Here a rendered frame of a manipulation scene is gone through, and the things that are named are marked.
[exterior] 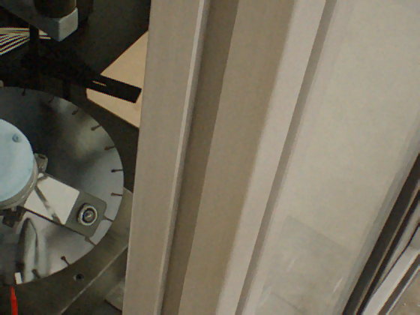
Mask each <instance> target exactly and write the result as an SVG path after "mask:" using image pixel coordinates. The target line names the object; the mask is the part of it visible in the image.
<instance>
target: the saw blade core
mask: <svg viewBox="0 0 420 315"><path fill-rule="evenodd" d="M23 90H24V88H21V87H13V86H0V119H1V120H3V121H5V122H8V123H10V124H12V125H13V126H14V127H16V128H17V129H19V130H20V131H21V132H22V134H24V136H25V137H26V139H27V140H28V142H29V144H30V146H31V149H32V151H33V155H35V153H36V154H41V155H43V156H46V157H47V166H46V171H45V172H46V173H48V174H50V175H51V176H54V177H56V178H58V179H60V180H62V181H63V182H66V183H68V184H72V185H73V186H75V187H77V188H79V189H81V190H83V191H85V192H86V193H88V194H91V195H93V196H96V197H98V198H100V199H102V200H103V201H105V202H106V204H107V208H106V211H105V213H104V215H103V218H106V219H107V220H102V219H101V221H100V223H99V225H98V227H97V232H96V233H95V234H94V236H92V237H85V236H84V235H80V234H79V233H77V232H72V231H71V230H69V229H66V228H64V227H62V226H58V225H55V224H54V223H51V222H49V221H48V220H44V219H43V218H41V217H38V216H37V215H35V214H32V213H31V212H29V211H27V213H26V214H25V216H24V218H23V219H22V220H21V223H20V224H19V225H18V227H17V228H16V229H11V228H10V227H8V226H5V225H4V224H2V221H3V218H4V215H2V214H0V276H2V277H4V278H3V279H2V285H3V287H11V286H16V285H20V284H26V283H31V282H34V281H36V279H35V276H34V274H33V272H32V271H33V270H36V272H35V273H36V275H37V279H38V280H40V279H43V278H46V277H48V276H50V275H53V274H55V273H57V272H59V271H61V270H64V269H66V268H67V267H68V264H67V263H66V262H65V261H64V260H63V259H61V257H65V259H66V260H67V262H68V263H69V264H70V265H72V264H73V263H75V262H76V261H77V260H79V259H80V258H82V257H84V256H85V255H86V254H87V253H88V252H89V251H90V250H91V249H92V248H93V247H94V245H96V244H97V243H98V242H99V241H100V240H101V239H102V238H103V237H104V235H105V234H106V233H107V232H108V230H109V228H110V226H111V224H112V223H113V222H112V221H114V220H115V218H116V215H117V213H118V211H119V208H120V205H121V202H122V192H123V171H122V161H121V158H120V156H119V153H118V150H117V148H116V147H115V145H114V143H113V141H112V140H111V138H110V135H109V134H108V133H107V132H106V131H105V130H104V129H103V127H102V126H99V125H100V124H99V123H98V122H97V121H96V120H95V119H94V118H92V117H91V116H90V115H89V114H88V113H87V112H85V110H82V109H79V107H78V106H75V105H74V104H72V103H71V102H69V101H67V100H65V99H63V98H60V97H56V96H55V97H54V98H53V99H52V102H51V103H48V101H50V99H51V98H52V97H53V95H51V94H47V93H46V92H42V91H37V90H34V89H30V88H26V89H25V93H24V95H25V96H23V97H22V96H21V95H22V94H23ZM78 109H79V110H78ZM76 110H77V111H76ZM75 111H76V113H75V114H72V113H73V112H75ZM98 126H99V127H98ZM92 128H95V130H91V129H92ZM110 147H112V148H110ZM105 148H109V149H108V150H105ZM112 170H114V171H115V172H111V171H112ZM110 194H114V196H110ZM116 195H121V196H116ZM109 220H111V221H109ZM85 239H89V241H90V242H91V243H93V244H91V243H89V242H88V241H85ZM19 272H20V278H21V282H22V283H17V279H16V276H15V273H19Z"/></svg>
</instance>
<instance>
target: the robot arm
mask: <svg viewBox="0 0 420 315"><path fill-rule="evenodd" d="M46 168H47V157H46V156H43V155H42V154H36V153H35V154H34V155H33V151H32V147H31V146H30V144H29V141H28V140H27V139H26V137H25V136H24V134H22V132H21V131H20V130H19V129H17V128H16V127H14V126H13V125H12V124H10V123H8V122H6V121H3V120H1V119H0V214H1V215H4V218H3V221H2V224H4V225H5V226H8V227H10V228H11V229H14V230H15V229H16V228H17V227H18V225H19V224H20V223H21V220H22V219H23V218H24V216H25V215H26V213H27V212H31V213H32V214H34V215H37V216H38V217H39V218H43V219H44V220H46V221H49V222H51V223H53V224H55V225H58V226H61V227H64V228H66V229H68V230H71V231H72V232H74V233H79V234H80V235H83V236H85V237H92V236H94V234H95V233H96V232H97V228H98V225H99V223H100V222H101V219H102V217H103V216H104V213H105V211H106V209H107V204H106V202H105V201H103V200H102V199H100V198H98V197H96V196H93V195H91V194H89V193H86V192H85V191H84V190H81V189H79V188H78V187H75V186H73V185H72V184H68V183H66V182H64V181H62V180H60V179H59V178H56V177H54V176H52V175H50V174H48V173H47V172H45V171H46Z"/></svg>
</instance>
